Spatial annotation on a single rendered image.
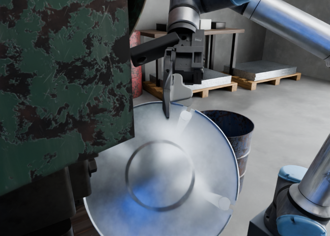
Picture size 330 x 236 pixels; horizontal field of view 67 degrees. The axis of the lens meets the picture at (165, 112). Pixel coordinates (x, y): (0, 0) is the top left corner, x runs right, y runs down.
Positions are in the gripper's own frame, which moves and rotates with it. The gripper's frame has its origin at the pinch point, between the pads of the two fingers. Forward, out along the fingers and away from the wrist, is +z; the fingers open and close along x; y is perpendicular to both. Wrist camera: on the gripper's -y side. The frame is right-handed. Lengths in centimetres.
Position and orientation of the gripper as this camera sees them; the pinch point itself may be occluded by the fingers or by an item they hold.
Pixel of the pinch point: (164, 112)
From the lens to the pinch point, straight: 50.8
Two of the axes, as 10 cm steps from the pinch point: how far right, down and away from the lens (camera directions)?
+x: 1.0, 3.8, 9.2
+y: 9.9, 0.5, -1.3
